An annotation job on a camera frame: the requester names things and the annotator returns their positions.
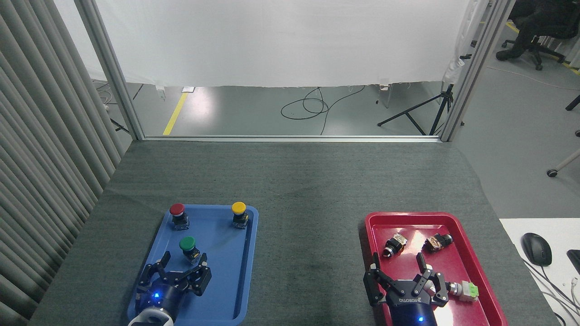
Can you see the blue plastic tray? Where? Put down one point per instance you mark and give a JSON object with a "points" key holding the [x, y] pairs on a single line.
{"points": [[224, 280]]}

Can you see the black computer mouse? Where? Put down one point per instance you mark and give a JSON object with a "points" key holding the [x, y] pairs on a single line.
{"points": [[536, 249]]}

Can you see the yellow push button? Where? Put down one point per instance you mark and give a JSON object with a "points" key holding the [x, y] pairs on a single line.
{"points": [[239, 208]]}

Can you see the grey felt table cover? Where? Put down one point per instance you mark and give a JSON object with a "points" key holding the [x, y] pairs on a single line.
{"points": [[308, 190]]}

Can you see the black keyboard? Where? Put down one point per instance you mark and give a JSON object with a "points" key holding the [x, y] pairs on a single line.
{"points": [[574, 260]]}

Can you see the white stand leg with wheel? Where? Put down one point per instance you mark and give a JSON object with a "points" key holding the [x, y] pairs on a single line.
{"points": [[566, 162]]}

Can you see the black knob switch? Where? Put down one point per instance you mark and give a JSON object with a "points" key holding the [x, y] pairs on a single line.
{"points": [[437, 242]]}

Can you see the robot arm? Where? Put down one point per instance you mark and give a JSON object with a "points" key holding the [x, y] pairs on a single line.
{"points": [[152, 318]]}

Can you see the red push button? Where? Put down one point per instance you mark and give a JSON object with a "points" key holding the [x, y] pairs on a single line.
{"points": [[177, 210]]}

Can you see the black stand leg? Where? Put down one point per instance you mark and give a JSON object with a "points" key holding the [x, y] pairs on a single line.
{"points": [[573, 102]]}

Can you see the red plastic tray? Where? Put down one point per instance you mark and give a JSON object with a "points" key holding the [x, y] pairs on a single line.
{"points": [[457, 267]]}

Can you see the silver frame rail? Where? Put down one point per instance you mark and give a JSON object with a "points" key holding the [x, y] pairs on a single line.
{"points": [[290, 138]]}

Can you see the silver switch with green block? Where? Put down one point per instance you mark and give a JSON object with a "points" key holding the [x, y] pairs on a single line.
{"points": [[464, 290]]}

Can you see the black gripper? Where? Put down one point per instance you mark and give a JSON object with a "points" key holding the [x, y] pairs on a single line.
{"points": [[412, 308], [165, 292]]}

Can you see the silver frame post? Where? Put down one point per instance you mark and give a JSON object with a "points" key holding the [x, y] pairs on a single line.
{"points": [[476, 68], [108, 63]]}

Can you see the black office chair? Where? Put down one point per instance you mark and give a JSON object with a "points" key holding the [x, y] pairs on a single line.
{"points": [[537, 47]]}

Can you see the black tripod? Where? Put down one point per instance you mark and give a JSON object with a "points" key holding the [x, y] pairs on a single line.
{"points": [[446, 102]]}

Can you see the white desk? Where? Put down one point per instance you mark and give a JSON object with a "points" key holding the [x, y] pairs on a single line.
{"points": [[543, 226]]}

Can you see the green push button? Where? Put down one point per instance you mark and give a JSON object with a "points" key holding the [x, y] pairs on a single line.
{"points": [[187, 244]]}

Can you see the black selector switch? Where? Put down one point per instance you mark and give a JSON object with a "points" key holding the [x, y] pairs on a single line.
{"points": [[393, 246]]}

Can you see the grey pleated curtain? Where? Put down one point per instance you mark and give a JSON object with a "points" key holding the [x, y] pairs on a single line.
{"points": [[41, 136]]}

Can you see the white backdrop sheet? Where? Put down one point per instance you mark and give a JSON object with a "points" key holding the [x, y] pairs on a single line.
{"points": [[272, 40]]}

